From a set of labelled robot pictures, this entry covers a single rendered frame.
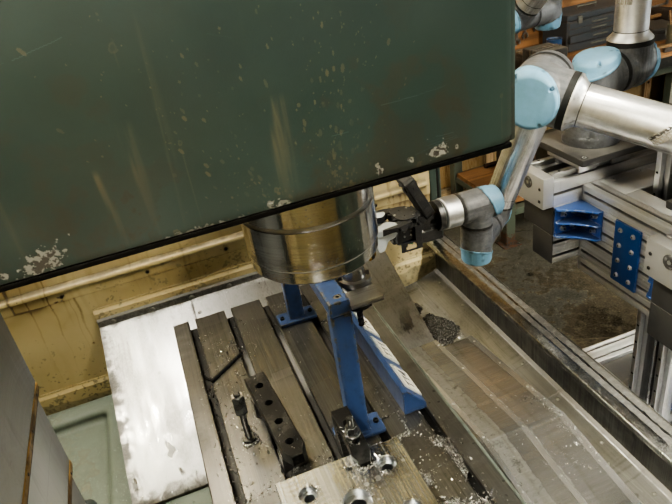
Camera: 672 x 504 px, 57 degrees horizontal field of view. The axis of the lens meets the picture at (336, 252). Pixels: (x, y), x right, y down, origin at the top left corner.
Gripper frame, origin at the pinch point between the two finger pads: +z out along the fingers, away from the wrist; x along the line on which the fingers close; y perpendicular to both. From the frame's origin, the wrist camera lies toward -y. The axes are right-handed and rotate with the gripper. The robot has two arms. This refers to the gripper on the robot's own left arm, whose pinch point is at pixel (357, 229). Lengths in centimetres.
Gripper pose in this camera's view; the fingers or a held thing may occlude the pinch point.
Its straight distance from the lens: 136.6
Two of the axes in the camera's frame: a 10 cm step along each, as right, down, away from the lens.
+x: -3.4, -4.2, 8.5
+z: -9.3, 2.7, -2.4
